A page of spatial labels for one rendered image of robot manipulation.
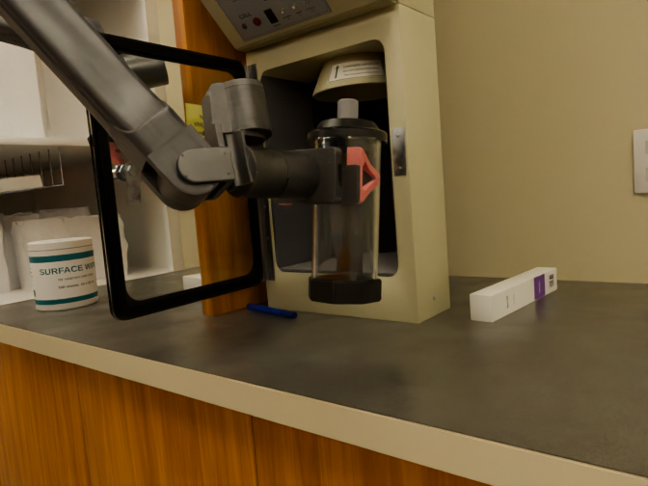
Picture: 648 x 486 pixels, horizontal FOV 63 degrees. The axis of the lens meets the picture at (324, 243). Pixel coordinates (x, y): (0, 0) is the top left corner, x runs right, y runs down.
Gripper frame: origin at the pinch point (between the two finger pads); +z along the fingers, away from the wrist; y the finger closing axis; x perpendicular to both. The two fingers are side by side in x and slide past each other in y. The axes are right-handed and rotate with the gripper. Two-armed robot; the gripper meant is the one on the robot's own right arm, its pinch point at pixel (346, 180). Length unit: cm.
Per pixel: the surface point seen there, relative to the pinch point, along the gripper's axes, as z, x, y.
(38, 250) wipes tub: -9, 12, 75
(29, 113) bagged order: 10, -25, 125
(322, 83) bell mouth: 11.3, -17.3, 13.6
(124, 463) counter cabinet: -13, 45, 36
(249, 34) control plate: 4.4, -25.7, 23.9
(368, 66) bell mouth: 13.6, -19.3, 5.8
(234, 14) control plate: 1.5, -28.1, 24.2
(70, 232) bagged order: 22, 10, 127
